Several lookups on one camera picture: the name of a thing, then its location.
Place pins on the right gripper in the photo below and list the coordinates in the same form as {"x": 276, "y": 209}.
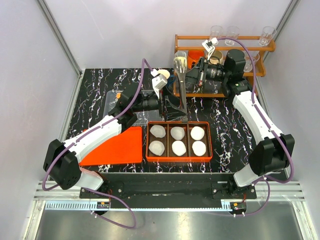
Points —
{"x": 195, "y": 76}

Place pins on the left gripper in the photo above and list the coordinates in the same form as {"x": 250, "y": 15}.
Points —
{"x": 168, "y": 101}

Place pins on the black metal tongs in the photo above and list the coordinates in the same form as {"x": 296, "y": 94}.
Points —
{"x": 180, "y": 67}

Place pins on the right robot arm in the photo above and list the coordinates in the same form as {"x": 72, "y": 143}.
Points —
{"x": 273, "y": 151}

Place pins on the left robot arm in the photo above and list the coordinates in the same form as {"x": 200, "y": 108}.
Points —
{"x": 63, "y": 157}

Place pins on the wooden dish rack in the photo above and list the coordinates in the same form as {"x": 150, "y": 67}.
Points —
{"x": 213, "y": 89}

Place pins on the orange mug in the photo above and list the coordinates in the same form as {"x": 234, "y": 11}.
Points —
{"x": 193, "y": 56}

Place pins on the blue mug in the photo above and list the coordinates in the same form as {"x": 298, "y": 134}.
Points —
{"x": 171, "y": 78}

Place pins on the white paper cup back-middle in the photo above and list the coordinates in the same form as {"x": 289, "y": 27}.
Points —
{"x": 177, "y": 132}

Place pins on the white paper cup back-left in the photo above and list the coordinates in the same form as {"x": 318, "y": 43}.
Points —
{"x": 158, "y": 131}

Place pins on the clear plastic tray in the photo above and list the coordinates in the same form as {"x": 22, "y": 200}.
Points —
{"x": 143, "y": 117}

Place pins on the beige mug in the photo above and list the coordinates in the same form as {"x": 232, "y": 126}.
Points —
{"x": 216, "y": 58}

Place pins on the orange compartment cookie box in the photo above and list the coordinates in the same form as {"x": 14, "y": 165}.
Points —
{"x": 189, "y": 156}

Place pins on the white paper cup back-right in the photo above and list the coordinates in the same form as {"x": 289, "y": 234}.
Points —
{"x": 197, "y": 133}

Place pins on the white paper cup front-middle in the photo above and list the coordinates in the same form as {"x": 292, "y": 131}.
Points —
{"x": 179, "y": 148}

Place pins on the white paper cup front-left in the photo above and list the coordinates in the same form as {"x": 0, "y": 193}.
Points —
{"x": 157, "y": 148}

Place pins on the white paper cup front-right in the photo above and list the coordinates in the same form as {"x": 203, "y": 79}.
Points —
{"x": 199, "y": 148}

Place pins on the clear glass far left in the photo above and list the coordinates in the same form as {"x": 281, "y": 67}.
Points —
{"x": 216, "y": 32}

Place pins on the clear glass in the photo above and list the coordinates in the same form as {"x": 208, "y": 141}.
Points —
{"x": 216, "y": 32}
{"x": 232, "y": 32}
{"x": 267, "y": 35}

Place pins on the orange box lid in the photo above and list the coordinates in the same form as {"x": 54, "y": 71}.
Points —
{"x": 125, "y": 148}

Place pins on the clear glass middle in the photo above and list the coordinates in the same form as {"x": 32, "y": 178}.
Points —
{"x": 232, "y": 32}

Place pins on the clear glass lower shelf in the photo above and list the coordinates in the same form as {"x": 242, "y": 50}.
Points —
{"x": 248, "y": 64}

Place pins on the clear glass right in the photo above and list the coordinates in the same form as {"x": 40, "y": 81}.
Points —
{"x": 267, "y": 35}

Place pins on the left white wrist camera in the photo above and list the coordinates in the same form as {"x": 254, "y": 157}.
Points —
{"x": 159, "y": 81}

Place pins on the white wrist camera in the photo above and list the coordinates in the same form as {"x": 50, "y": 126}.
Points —
{"x": 209, "y": 46}
{"x": 159, "y": 81}

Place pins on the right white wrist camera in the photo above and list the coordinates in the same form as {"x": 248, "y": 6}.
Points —
{"x": 209, "y": 46}

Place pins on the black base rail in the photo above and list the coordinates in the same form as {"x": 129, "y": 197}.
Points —
{"x": 175, "y": 190}

